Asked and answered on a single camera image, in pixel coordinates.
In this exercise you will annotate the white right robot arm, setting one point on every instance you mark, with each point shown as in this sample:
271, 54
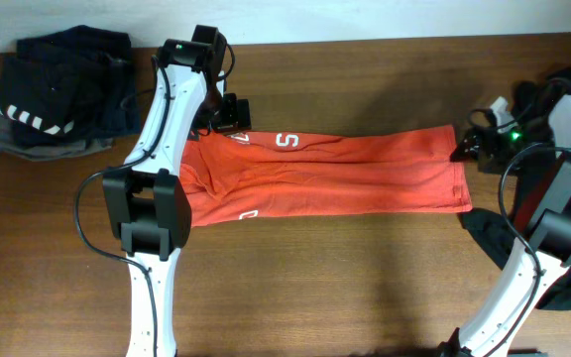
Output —
490, 332

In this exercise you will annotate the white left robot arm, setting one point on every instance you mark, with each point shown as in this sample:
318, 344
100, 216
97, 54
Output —
148, 209

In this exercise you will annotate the orange FRAM t-shirt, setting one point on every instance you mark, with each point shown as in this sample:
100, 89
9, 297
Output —
264, 174

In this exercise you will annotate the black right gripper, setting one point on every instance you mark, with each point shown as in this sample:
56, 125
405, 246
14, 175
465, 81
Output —
473, 137

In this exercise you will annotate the black t-shirt pile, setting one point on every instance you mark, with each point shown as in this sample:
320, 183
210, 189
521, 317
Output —
541, 217

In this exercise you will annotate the grey folded garment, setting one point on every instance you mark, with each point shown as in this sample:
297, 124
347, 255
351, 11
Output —
48, 152

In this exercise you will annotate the black folded garment with stripes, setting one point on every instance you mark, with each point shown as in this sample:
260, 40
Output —
71, 86

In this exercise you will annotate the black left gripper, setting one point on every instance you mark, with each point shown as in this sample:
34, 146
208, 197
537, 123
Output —
237, 116

